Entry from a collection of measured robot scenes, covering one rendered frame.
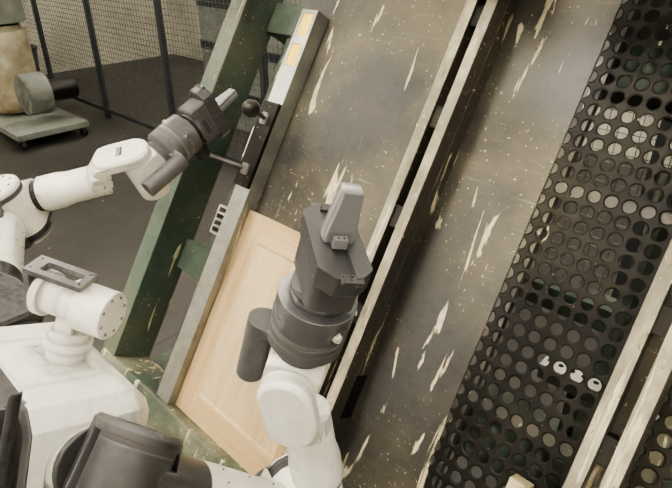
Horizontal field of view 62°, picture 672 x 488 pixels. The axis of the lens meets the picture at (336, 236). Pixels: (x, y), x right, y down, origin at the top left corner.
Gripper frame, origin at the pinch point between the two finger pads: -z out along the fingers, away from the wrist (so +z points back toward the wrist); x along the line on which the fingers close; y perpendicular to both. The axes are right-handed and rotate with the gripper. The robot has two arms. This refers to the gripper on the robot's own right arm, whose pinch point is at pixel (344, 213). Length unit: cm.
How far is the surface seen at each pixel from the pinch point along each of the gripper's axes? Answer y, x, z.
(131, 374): -20, 51, 88
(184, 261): -9, 72, 69
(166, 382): -12, 43, 82
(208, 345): -4, 45, 70
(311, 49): 13, 79, 11
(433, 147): 26.9, 36.0, 9.6
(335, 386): 15, 16, 48
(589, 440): 39.0, -9.8, 25.9
